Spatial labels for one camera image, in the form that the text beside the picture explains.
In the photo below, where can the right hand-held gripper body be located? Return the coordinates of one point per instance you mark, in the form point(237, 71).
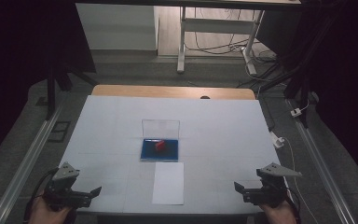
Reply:
point(272, 189)

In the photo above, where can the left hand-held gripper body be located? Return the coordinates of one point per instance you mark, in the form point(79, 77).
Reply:
point(62, 186)

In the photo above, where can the blue ink pad box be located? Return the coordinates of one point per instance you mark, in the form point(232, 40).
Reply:
point(160, 154)

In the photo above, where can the red stamp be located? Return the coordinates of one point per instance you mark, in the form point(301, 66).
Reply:
point(159, 145)

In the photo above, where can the person's right hand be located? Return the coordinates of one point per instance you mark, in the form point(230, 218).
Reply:
point(278, 214)

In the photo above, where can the person's left hand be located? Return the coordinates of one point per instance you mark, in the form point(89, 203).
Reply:
point(48, 215)

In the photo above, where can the white plug adapter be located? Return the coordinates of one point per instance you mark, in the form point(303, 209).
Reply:
point(276, 140)

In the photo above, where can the white table cover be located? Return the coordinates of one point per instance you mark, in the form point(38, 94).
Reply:
point(217, 130)

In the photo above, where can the white paper sheet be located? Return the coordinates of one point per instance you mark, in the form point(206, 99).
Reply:
point(167, 183)

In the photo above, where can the white power adapter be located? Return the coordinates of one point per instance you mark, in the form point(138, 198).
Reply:
point(296, 112)

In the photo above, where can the black table grommet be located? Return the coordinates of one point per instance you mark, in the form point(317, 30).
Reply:
point(204, 97)

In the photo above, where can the black tripod stand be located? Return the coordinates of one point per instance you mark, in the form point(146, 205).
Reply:
point(51, 90)
point(301, 71)

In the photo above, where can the wooden table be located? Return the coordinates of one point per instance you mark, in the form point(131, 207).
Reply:
point(167, 91)

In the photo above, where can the black curtain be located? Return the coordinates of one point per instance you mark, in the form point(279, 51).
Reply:
point(12, 62)
point(351, 77)

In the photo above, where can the white cabinet panel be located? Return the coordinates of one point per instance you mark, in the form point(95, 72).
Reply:
point(115, 28)

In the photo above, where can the aluminium floor rail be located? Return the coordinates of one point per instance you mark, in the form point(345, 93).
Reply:
point(21, 169)
point(323, 168)

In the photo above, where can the black floor socket frame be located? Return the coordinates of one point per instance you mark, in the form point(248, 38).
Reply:
point(59, 131)

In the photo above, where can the white desk frame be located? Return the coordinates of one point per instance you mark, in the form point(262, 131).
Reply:
point(217, 25)

